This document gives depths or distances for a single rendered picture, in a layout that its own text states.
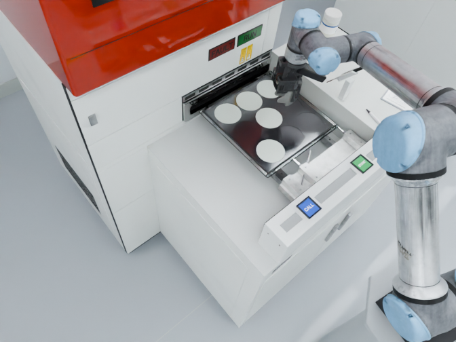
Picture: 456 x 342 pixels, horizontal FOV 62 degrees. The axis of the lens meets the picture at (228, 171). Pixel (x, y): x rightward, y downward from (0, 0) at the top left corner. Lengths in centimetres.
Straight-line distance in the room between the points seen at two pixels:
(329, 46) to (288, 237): 53
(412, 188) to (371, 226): 152
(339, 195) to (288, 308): 97
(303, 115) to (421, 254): 73
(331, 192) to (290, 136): 29
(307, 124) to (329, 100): 12
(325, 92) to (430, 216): 73
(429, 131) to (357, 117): 64
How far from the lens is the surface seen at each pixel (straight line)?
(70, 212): 229
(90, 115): 117
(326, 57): 107
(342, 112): 147
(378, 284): 130
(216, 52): 134
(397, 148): 82
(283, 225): 112
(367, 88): 156
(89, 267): 212
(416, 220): 90
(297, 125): 143
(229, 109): 143
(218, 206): 127
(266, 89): 152
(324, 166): 136
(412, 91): 101
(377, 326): 126
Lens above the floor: 194
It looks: 56 degrees down
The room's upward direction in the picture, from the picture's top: 8 degrees clockwise
